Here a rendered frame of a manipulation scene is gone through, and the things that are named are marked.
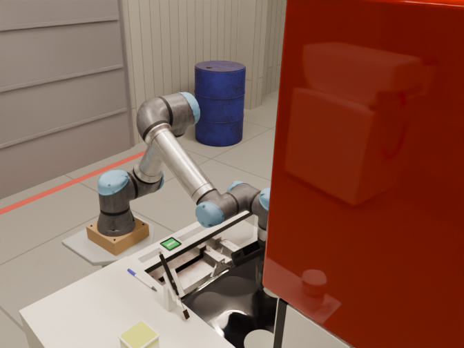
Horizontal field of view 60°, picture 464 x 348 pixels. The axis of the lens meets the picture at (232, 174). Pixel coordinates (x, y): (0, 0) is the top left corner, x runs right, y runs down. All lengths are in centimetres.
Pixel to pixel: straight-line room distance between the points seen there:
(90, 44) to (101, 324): 318
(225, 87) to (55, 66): 166
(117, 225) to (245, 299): 61
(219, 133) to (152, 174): 298
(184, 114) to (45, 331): 75
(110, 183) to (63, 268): 150
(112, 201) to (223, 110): 299
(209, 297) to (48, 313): 47
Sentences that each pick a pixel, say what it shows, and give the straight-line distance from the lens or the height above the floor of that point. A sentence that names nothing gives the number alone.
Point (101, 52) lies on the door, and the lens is 416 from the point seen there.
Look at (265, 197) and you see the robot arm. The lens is 115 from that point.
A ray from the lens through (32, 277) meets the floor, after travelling 300.
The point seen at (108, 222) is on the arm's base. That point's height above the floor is 94.
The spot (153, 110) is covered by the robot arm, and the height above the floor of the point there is 144.
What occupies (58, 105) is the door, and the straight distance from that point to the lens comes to 399.
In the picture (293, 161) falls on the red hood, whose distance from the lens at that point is 72.
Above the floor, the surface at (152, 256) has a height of 96.
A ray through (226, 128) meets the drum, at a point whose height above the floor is 22.
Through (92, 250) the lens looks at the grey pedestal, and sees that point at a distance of 172.
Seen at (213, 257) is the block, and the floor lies 91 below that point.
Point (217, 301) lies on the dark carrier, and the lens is 134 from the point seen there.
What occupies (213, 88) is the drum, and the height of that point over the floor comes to 68.
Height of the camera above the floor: 185
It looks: 27 degrees down
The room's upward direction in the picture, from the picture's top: 2 degrees clockwise
